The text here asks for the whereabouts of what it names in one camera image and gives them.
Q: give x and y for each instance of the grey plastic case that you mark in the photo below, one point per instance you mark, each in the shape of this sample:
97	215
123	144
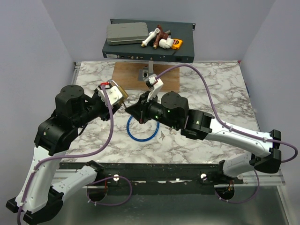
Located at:
126	33

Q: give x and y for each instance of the brass padlock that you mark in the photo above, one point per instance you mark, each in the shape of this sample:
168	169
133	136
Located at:
118	94

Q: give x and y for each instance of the brown pipe fitting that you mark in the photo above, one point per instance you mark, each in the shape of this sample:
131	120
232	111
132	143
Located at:
161	35

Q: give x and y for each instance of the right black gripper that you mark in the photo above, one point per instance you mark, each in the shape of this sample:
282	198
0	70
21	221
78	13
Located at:
138	110

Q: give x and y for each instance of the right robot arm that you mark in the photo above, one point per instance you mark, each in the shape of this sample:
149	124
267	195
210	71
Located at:
174	112

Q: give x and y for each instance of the silver key bunch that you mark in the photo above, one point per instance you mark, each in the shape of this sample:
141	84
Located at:
172	131

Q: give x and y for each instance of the wooden board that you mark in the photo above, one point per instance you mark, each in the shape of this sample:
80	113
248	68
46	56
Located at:
130	77

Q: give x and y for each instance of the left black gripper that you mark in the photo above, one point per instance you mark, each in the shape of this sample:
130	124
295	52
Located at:
106	116

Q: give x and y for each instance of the black mounting rail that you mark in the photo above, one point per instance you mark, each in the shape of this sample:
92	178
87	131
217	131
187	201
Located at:
161	179

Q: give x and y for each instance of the white straight pipe fitting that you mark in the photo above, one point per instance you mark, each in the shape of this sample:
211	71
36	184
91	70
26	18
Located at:
151	36

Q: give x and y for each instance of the blue cable lock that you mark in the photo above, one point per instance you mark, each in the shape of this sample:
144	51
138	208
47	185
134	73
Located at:
142	132

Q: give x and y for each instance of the dark teal rack device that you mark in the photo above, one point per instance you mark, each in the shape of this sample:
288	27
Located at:
179	30

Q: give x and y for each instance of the yellow tape measure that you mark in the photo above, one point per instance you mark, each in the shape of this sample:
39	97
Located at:
177	43

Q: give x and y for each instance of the metal stand post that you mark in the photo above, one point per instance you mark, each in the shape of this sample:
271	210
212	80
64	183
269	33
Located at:
146	71

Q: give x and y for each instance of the white elbow pipe fitting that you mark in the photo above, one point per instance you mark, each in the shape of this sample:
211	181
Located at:
166	43

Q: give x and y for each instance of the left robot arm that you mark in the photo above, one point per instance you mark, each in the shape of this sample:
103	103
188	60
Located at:
40	199

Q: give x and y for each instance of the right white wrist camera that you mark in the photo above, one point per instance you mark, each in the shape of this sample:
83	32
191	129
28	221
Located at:
155	84

